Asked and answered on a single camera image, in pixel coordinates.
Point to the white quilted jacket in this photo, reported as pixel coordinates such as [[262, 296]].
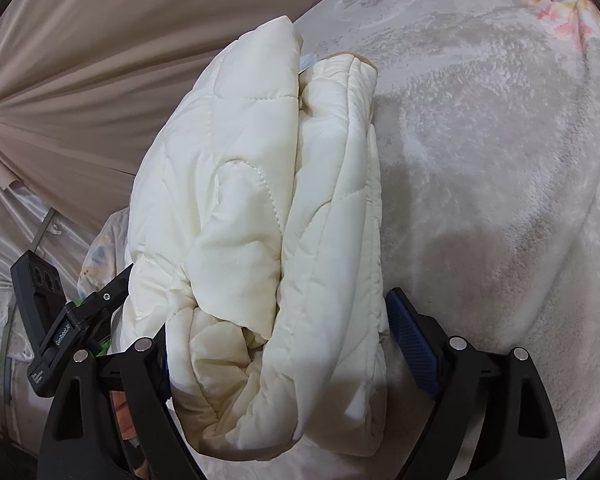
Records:
[[240, 185]]

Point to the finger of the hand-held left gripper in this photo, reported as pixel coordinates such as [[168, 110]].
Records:
[[105, 296]]

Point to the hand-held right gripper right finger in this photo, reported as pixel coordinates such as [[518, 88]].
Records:
[[411, 330]]

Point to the grey floral fleece blanket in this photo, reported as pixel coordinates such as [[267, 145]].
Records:
[[480, 160]]

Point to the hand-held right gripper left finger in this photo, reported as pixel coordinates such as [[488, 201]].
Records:
[[147, 365]]

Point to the beige curtain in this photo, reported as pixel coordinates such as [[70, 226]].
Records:
[[105, 60]]

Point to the silver satin cloth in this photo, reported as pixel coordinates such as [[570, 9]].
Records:
[[10, 230]]

